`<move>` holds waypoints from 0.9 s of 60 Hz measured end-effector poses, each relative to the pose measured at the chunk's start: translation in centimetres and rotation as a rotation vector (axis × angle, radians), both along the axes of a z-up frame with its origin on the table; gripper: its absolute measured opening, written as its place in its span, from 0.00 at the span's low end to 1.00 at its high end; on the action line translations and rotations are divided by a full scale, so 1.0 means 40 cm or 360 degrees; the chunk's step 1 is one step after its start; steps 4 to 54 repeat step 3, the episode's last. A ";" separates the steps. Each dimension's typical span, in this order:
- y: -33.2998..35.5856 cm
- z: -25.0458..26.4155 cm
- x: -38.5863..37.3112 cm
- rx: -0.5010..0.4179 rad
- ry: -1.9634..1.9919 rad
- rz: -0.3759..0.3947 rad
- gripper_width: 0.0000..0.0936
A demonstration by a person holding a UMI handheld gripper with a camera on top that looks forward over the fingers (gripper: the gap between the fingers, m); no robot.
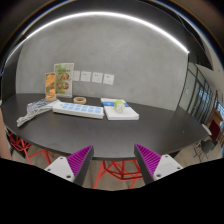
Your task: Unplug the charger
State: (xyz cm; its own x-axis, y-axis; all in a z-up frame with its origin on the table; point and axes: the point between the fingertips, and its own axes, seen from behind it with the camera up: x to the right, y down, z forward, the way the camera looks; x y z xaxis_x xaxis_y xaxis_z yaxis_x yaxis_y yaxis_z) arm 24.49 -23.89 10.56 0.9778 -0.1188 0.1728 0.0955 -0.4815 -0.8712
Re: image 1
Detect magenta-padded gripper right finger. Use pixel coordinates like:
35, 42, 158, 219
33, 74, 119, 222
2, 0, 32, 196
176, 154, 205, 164
133, 143, 185, 185

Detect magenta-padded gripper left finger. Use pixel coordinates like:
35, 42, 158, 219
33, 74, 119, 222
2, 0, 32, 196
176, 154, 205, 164
44, 144, 95, 187

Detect green and white charger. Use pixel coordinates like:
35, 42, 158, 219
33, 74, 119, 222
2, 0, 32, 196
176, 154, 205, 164
113, 99, 127, 114

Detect white power strip blue sockets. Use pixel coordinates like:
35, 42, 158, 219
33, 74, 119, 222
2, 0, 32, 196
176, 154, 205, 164
52, 101, 106, 120

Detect white and blue booklet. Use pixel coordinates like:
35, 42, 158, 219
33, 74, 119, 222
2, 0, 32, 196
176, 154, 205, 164
100, 97, 141, 122

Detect grey chair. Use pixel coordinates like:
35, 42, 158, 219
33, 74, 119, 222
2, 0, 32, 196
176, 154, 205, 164
199, 137, 218, 162

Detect beige tape roll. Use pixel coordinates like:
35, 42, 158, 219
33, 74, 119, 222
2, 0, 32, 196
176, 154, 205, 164
73, 96, 88, 106

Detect glass partition with dark frames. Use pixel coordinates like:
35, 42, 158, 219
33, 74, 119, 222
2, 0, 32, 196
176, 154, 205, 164
178, 61, 224, 135

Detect yellow card in wooden holder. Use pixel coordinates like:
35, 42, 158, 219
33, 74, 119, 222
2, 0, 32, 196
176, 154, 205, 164
44, 72, 58, 103

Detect green menu sign stand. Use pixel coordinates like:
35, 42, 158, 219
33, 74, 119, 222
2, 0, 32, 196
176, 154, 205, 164
53, 62, 76, 99

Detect long ceiling light strip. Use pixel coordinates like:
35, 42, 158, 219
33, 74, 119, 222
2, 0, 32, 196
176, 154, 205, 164
4, 10, 191, 68

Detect red metal frame chair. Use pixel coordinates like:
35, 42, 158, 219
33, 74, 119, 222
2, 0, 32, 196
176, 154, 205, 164
7, 131, 55, 166
92, 159, 145, 190

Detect white bundled power cable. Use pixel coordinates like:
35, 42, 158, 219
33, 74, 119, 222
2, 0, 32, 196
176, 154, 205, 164
16, 98, 62, 128

